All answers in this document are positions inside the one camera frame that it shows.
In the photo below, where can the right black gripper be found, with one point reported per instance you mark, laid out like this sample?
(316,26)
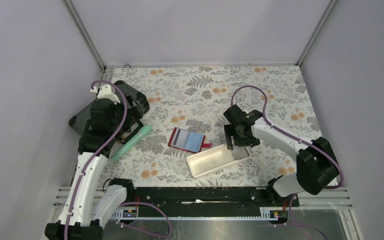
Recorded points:
(230,130)

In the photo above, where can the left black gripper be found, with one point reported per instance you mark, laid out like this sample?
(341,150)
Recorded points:
(134,112)

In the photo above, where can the red card holder wallet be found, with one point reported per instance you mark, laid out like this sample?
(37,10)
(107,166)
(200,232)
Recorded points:
(194,144)

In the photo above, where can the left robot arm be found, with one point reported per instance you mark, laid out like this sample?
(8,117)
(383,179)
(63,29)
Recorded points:
(80,219)

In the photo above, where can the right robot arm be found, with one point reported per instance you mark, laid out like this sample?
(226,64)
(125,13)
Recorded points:
(316,164)

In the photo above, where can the black hard case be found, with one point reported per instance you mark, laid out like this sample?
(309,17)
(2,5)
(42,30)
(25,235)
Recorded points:
(103,115)

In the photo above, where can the mint green tube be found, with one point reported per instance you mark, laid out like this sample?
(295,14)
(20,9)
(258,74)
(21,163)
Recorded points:
(139,133)

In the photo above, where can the white plastic tray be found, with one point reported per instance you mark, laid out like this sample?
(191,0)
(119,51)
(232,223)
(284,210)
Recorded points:
(212,160)

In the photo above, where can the floral table mat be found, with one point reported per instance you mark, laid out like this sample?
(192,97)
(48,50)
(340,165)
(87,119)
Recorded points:
(194,99)

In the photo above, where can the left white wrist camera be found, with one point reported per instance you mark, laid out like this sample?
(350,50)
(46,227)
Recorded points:
(106,91)

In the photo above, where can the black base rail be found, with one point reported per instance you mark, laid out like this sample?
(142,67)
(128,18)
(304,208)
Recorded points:
(234,203)

